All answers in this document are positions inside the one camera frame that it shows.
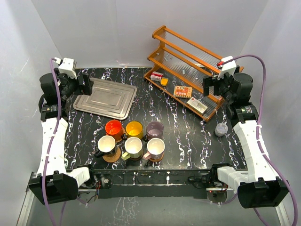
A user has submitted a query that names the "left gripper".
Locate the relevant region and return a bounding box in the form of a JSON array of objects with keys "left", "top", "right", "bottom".
[{"left": 54, "top": 68, "right": 93, "bottom": 101}]

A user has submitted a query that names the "orange-red cup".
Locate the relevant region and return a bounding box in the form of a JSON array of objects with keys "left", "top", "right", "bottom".
[{"left": 105, "top": 120, "right": 126, "bottom": 135}]

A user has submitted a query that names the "black cup white inside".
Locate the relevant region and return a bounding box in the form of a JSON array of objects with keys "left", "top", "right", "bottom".
[{"left": 95, "top": 135, "right": 117, "bottom": 158}]

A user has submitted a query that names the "yellow cup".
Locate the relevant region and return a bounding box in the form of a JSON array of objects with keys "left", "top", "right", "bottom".
[{"left": 125, "top": 121, "right": 143, "bottom": 140}]

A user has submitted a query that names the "purple cup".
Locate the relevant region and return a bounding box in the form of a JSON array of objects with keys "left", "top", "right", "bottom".
[{"left": 143, "top": 121, "right": 164, "bottom": 142}]

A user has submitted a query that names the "pale green cup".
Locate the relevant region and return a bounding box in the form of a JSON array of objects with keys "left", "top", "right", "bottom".
[{"left": 121, "top": 137, "right": 143, "bottom": 160}]

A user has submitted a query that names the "pink cup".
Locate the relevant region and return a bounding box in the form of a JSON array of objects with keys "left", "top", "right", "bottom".
[{"left": 143, "top": 138, "right": 165, "bottom": 160}]

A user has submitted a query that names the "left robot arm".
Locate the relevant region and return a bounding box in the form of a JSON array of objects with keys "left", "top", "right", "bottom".
[{"left": 29, "top": 71, "right": 97, "bottom": 204}]

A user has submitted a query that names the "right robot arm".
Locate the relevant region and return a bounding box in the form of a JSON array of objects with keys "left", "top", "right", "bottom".
[{"left": 187, "top": 73, "right": 288, "bottom": 209}]

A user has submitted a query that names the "white stapler box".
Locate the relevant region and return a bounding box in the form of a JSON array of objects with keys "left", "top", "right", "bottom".
[{"left": 187, "top": 97, "right": 208, "bottom": 115}]

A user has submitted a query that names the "orange spiral notebook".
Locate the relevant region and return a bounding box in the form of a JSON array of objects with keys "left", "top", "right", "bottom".
[{"left": 174, "top": 86, "right": 192, "bottom": 98}]

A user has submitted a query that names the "metal tray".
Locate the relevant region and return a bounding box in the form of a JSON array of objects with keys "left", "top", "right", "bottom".
[{"left": 73, "top": 78, "right": 137, "bottom": 120}]

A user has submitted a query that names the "wooden shelf rack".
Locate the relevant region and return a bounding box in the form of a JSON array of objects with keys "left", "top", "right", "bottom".
[{"left": 143, "top": 25, "right": 244, "bottom": 122}]

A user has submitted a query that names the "small orange box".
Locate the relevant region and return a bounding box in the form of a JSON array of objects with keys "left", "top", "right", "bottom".
[{"left": 160, "top": 77, "right": 168, "bottom": 87}]

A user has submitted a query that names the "red white small box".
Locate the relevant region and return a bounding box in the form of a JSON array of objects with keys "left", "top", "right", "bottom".
[{"left": 150, "top": 72, "right": 164, "bottom": 82}]

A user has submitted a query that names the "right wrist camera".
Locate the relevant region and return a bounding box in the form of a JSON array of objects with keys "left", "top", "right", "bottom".
[{"left": 217, "top": 56, "right": 237, "bottom": 80}]

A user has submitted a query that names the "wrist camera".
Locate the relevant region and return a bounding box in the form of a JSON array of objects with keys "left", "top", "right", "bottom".
[
  {"left": 54, "top": 57, "right": 77, "bottom": 79},
  {"left": 217, "top": 56, "right": 237, "bottom": 80}
]

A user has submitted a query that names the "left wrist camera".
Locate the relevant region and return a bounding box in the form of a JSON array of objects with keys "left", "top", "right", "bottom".
[{"left": 54, "top": 57, "right": 77, "bottom": 79}]

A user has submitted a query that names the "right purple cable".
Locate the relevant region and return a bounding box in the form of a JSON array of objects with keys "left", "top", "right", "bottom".
[{"left": 217, "top": 54, "right": 299, "bottom": 226}]

